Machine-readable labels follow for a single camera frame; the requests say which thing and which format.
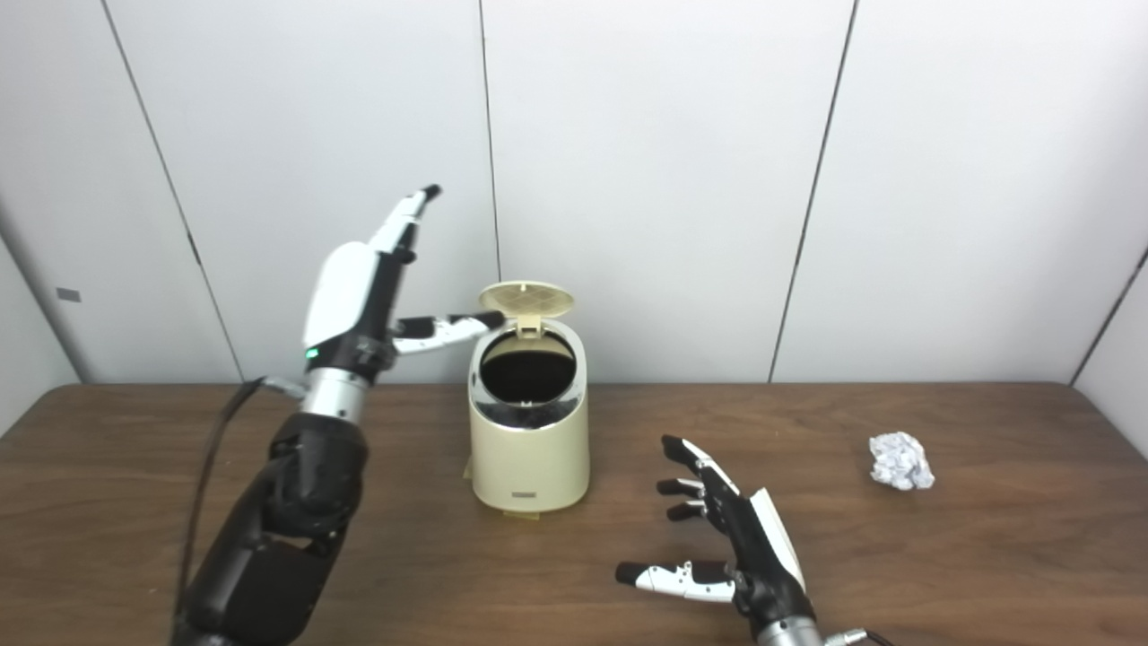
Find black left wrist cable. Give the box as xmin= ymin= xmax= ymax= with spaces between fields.
xmin=175 ymin=377 xmax=306 ymax=629

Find cream-colored plastic bin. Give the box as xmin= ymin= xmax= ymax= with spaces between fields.
xmin=466 ymin=319 xmax=591 ymax=514

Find cream round bin lid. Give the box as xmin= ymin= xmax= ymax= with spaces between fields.
xmin=478 ymin=281 xmax=576 ymax=338

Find black and white right hand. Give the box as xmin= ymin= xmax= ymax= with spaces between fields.
xmin=615 ymin=435 xmax=817 ymax=642

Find white paper ball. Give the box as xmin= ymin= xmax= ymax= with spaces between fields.
xmin=868 ymin=432 xmax=935 ymax=491

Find black and white left hand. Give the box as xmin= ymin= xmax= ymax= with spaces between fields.
xmin=302 ymin=184 xmax=506 ymax=382

